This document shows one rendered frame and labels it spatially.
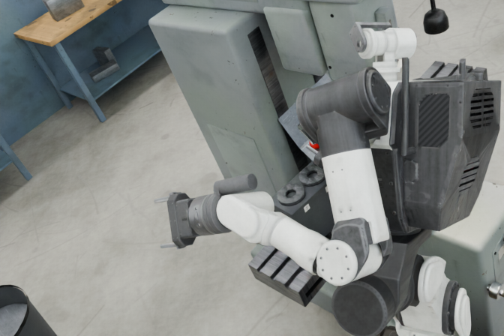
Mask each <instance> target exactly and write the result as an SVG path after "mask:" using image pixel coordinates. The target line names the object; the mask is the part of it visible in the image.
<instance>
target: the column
mask: <svg viewBox="0 0 504 336"><path fill-rule="evenodd" d="M148 24H149V26H150V28H151V30H152V32H153V34H154V36H155V38H156V40H157V42H158V44H159V46H160V48H161V51H162V53H163V55H164V57H165V59H166V61H167V63H168V65H169V67H170V69H171V71H172V73H173V75H174V77H175V79H176V81H177V83H178V85H179V87H180V89H181V92H182V94H183V95H184V98H185V100H186V101H187V104H188V106H189V107H190V110H191V112H192V113H193V116H194V118H195V119H196V122H197V124H198V125H199V129H200V130H201V132H202V135H203V136H204V138H205V141H206V142H207V144H208V147H209V148H210V150H211V153H212V154H213V156H214V159H215V160H216V162H217V165H218V167H219V169H220V171H221V173H222V175H223V177H224V179H229V178H232V177H236V176H243V175H246V174H250V173H253V174H254V175H255V176H256V179H257V187H256V189H255V190H249V191H245V192H241V193H233V194H243V193H250V192H257V191H264V192H266V193H267V194H269V195H270V196H271V197H273V196H274V195H275V194H276V193H277V192H278V191H279V190H280V189H281V188H282V187H284V186H285V185H286V184H287V183H288V182H289V181H291V180H292V179H293V178H294V177H295V176H296V175H298V174H299V173H300V172H301V171H302V170H303V169H304V168H305V167H306V166H307V165H308V164H309V163H310V162H312V160H311V159H310V158H309V157H308V156H307V155H306V154H305V153H304V152H303V151H302V150H301V149H300V148H299V147H298V146H297V145H296V144H295V142H294V141H293V139H292V138H291V137H290V135H289V134H288V133H287V132H286V130H285V129H284V127H283V126H282V125H281V123H280V122H279V121H278V119H279V118H280V117H281V116H282V115H283V114H284V113H285V112H286V111H287V110H288V109H289V108H290V107H291V106H292V105H293V104H294V103H295V102H296V100H297V97H298V95H299V92H300V91H301V90H303V89H307V88H311V87H312V86H314V85H315V84H316V83H317V82H318V81H319V80H320V79H321V78H322V77H323V76H325V74H327V75H328V77H329V78H330V80H331V81H334V80H333V79H332V78H331V77H330V75H329V71H327V72H326V73H325V74H324V75H322V76H317V75H313V74H309V73H302V72H298V71H293V70H287V69H285V68H284V67H283V65H282V62H281V59H280V56H279V54H278V50H277V47H276V45H275V42H274V39H273V37H272V33H271V30H270V28H269V24H268V22H267V19H266V15H265V14H264V13H253V12H245V11H237V10H223V9H215V8H207V7H193V6H185V5H177V4H171V5H169V6H168V7H166V8H165V9H163V10H162V11H161V12H160V13H158V14H157V15H155V16H153V17H152V18H151V19H150V20H149V21H148Z"/></svg>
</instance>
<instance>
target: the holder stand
mask: <svg viewBox="0 0 504 336"><path fill-rule="evenodd" d="M272 199H273V202H274V212H281V213H283V214H285V215H286V216H287V217H289V218H291V219H293V220H294V221H296V222H298V223H299V224H301V225H302V226H304V227H306V228H308V229H309V230H313V231H315V232H318V233H319V234H321V235H323V236H326V235H327V234H328V233H330V232H331V231H332V230H333V227H334V225H335V221H334V217H333V213H332V206H331V202H330V198H329V191H328V187H327V183H326V176H325V172H324V168H323V169H321V168H319V167H318V166H315V165H314V164H313V161H312V162H310V163H309V164H308V165H307V166H306V167H305V168H304V169H303V170H302V171H301V172H300V173H299V174H298V175H296V176H295V177H294V178H293V179H292V180H291V181H289V182H288V183H287V184H286V185H285V186H284V187H282V188H281V189H280V190H279V191H278V192H277V193H276V194H275V195H274V196H273V197H272Z"/></svg>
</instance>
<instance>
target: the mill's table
mask: <svg viewBox="0 0 504 336"><path fill-rule="evenodd" d="M466 73H474V74H476V73H483V80H488V72H487V68H484V67H476V68H475V69H473V66H469V65H466ZM456 74H459V67H458V64H453V63H448V64H447V65H445V62H442V61H435V62H434V63H433V64H432V65H431V66H430V67H429V68H428V69H427V70H426V71H425V72H424V73H423V74H422V76H421V77H420V78H422V79H427V78H435V77H449V76H456ZM325 237H326V238H327V239H331V238H332V231H331V232H329V233H328V234H327V235H326V236H325ZM248 265H249V267H250V270H251V271H252V273H253V276H254V277H255V279H257V280H258V281H260V282H262V283H264V284H265V285H267V286H269V287H271V288H272V289H274V290H276V291H278V292H279V293H281V294H283V295H285V296H286V297H288V298H290V299H292V300H293V301H295V302H297V303H299V304H300V305H302V306H304V307H306V306H307V305H308V304H309V302H310V301H311V300H312V298H313V297H314V296H315V295H316V294H317V293H318V292H319V290H320V289H321V288H322V287H323V285H324V284H325V283H326V280H325V279H323V278H322V277H320V276H318V275H313V274H311V273H310V272H309V271H307V270H305V269H304V268H302V267H301V266H300V265H298V264H297V263H296V262H295V261H294V260H293V259H291V258H290V257H289V256H287V255H286V254H285V253H283V252H281V251H280V250H278V249H277V248H275V247H273V246H264V247H263V249H262V250H261V251H260V252H259V253H258V254H257V255H256V256H255V257H254V258H253V259H252V260H251V261H250V262H249V263H248Z"/></svg>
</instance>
